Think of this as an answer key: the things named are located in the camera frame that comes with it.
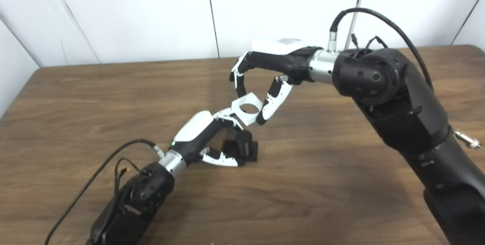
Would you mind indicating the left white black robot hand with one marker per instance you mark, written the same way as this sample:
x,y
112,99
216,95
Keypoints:
x,y
195,131

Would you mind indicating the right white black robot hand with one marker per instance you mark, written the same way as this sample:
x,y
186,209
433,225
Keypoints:
x,y
284,59

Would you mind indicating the white square piece with hole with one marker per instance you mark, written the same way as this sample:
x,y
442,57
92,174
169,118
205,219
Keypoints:
x,y
237,106

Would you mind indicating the black peg with square base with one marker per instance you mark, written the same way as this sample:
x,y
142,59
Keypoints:
x,y
244,144

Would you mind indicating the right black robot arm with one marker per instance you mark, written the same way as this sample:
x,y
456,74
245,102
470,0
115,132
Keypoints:
x,y
409,116

